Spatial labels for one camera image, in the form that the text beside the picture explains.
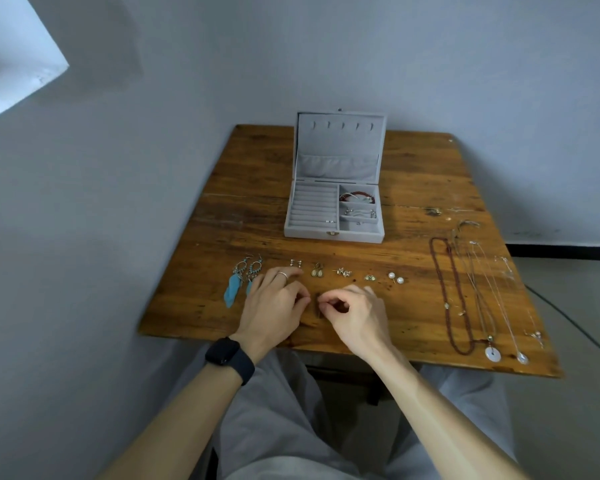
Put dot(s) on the person's right hand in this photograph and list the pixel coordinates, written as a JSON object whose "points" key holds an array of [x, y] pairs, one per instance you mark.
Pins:
{"points": [[362, 324]]}

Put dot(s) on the person's left hand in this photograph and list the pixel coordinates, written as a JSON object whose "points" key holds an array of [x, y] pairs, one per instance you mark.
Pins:
{"points": [[267, 314]]}

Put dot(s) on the person's right thumb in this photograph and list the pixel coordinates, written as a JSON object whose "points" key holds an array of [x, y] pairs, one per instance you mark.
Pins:
{"points": [[336, 308]]}

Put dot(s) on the person's left thumb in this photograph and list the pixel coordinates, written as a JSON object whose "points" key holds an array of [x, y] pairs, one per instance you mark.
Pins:
{"points": [[301, 308]]}

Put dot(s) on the person's right forearm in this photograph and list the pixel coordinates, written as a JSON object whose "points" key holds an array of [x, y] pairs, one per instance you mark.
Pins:
{"points": [[440, 419]]}

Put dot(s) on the person's left forearm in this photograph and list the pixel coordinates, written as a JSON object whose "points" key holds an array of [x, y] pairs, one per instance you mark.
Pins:
{"points": [[180, 419]]}

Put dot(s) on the turquoise feather earring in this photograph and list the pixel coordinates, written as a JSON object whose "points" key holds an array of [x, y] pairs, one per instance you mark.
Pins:
{"points": [[233, 287], [254, 272]]}

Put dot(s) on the black smartwatch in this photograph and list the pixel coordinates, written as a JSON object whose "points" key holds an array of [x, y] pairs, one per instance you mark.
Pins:
{"points": [[228, 355]]}

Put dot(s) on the grey jewellery box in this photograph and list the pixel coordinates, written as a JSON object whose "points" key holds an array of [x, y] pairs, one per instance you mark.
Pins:
{"points": [[312, 207]]}

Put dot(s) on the grey trousers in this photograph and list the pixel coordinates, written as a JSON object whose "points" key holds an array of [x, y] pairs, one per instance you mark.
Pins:
{"points": [[280, 419]]}

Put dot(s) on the small bronze brooch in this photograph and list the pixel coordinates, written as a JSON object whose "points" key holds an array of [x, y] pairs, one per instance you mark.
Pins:
{"points": [[434, 211]]}

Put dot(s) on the black baseboard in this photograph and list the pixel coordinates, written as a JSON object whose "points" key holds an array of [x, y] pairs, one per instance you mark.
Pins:
{"points": [[565, 251]]}

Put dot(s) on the white window ledge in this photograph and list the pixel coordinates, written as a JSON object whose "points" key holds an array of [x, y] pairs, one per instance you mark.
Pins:
{"points": [[15, 49]]}

